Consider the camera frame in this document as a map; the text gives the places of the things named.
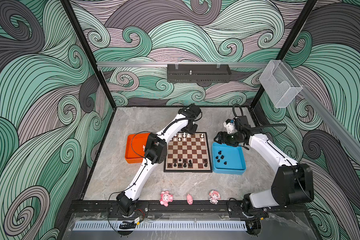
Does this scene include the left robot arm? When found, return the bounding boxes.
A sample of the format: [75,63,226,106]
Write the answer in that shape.
[116,104,202,216]

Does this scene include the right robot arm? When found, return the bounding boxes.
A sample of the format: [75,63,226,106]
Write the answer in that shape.
[214,111,314,212]

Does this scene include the white pieces on board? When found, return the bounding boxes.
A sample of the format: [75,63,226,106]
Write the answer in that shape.
[173,132,206,142]

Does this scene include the black pieces in tray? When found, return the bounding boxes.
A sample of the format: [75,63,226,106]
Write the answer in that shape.
[215,151,228,166]

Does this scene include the chess board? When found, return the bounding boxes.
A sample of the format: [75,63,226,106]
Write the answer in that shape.
[164,132,213,173]

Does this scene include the black pieces on board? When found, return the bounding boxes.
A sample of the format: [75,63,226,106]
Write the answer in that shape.
[166,159,210,170]

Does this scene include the blue tray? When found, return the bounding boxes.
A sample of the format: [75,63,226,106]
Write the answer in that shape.
[212,143,247,175]

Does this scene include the orange tray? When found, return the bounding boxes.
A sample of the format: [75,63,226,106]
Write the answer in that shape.
[125,133,149,164]

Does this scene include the pink hooded doll figure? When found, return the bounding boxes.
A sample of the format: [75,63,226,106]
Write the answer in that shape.
[209,190,221,205]

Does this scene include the small pink pig figure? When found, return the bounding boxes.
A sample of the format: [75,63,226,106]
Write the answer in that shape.
[187,194,194,205]

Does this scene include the pink plush figure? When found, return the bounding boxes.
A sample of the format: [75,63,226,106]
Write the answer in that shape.
[160,191,173,207]

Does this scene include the black wall tray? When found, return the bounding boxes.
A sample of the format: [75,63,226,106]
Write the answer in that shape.
[167,65,232,84]

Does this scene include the clear plastic wall holder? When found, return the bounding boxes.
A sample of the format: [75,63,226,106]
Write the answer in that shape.
[259,60,303,109]

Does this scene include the aluminium rail back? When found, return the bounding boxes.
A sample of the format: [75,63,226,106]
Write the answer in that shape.
[96,61,268,69]

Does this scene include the aluminium rail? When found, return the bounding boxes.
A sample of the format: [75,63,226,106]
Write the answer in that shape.
[96,61,268,69]
[287,65,360,165]

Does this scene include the white slotted cable duct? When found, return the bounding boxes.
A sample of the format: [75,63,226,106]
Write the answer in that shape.
[73,220,247,232]

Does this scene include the aluminium rail right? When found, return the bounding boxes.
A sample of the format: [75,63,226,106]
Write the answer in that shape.
[287,65,360,165]

